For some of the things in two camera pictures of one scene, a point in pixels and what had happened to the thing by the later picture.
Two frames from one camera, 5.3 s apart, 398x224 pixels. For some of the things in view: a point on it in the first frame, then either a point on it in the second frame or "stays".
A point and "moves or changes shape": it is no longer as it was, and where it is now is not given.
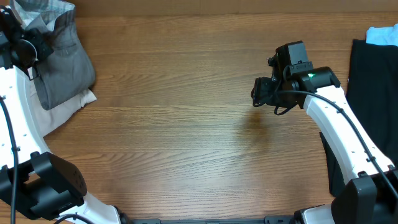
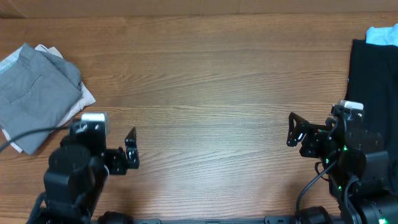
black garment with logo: x=372 y=89 stays
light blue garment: x=382 y=36 stays
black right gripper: x=261 y=95 to x=313 y=133
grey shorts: x=67 y=71 moves or changes shape
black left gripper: x=44 y=50 to x=120 y=161
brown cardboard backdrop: x=114 y=8 stays
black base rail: x=268 y=221 stays
